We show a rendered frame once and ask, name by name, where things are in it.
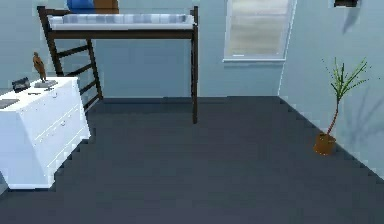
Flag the black wall fixture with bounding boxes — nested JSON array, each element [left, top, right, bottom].
[[333, 0, 359, 8]]

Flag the white framed window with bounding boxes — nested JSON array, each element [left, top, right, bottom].
[[222, 0, 298, 64]]

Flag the dark wooden loft bed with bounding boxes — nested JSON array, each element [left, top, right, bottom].
[[36, 5, 200, 125]]

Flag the brown bird statue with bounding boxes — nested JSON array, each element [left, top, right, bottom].
[[32, 51, 59, 89]]

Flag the blue pillow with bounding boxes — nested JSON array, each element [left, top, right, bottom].
[[66, 0, 96, 15]]

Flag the green house plant brown pot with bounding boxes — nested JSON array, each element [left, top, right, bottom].
[[313, 57, 370, 156]]

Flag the brown pillow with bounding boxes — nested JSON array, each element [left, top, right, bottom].
[[92, 0, 120, 15]]

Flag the white chest of drawers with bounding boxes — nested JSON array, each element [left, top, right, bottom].
[[0, 76, 92, 190]]

